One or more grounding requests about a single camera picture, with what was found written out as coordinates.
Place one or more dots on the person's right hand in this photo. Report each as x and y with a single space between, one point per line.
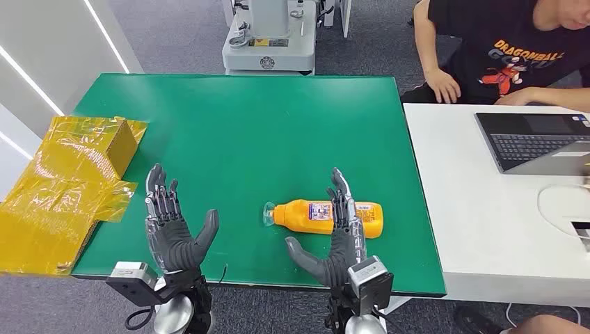
443 85

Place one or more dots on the person's right forearm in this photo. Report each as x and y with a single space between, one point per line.
426 41

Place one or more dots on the dark grey laptop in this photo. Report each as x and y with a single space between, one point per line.
530 143

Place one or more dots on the person's hand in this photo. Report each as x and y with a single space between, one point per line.
443 85
516 97

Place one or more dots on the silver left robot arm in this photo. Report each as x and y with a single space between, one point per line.
173 318

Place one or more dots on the yellow taped cardboard box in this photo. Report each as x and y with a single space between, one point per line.
60 193

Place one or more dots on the white furniture panel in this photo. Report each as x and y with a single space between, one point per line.
345 18

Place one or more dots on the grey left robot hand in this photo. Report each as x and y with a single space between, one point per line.
173 239

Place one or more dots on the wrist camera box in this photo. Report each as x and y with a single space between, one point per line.
371 283
133 281

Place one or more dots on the person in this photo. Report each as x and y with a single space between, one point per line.
507 50

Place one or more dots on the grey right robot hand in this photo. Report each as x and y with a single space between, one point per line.
343 251

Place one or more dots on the person's left forearm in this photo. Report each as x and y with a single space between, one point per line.
562 97

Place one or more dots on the white robot base machine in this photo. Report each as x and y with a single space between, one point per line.
272 50

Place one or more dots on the orange plastic bottle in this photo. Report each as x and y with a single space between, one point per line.
299 216

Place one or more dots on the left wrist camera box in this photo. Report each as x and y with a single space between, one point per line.
133 281

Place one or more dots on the person's bare leg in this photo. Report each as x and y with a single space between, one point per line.
553 325

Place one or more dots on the person's left hand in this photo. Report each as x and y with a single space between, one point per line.
516 97

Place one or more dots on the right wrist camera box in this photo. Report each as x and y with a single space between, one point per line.
371 283

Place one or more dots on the small grey device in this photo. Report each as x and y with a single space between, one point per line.
582 233

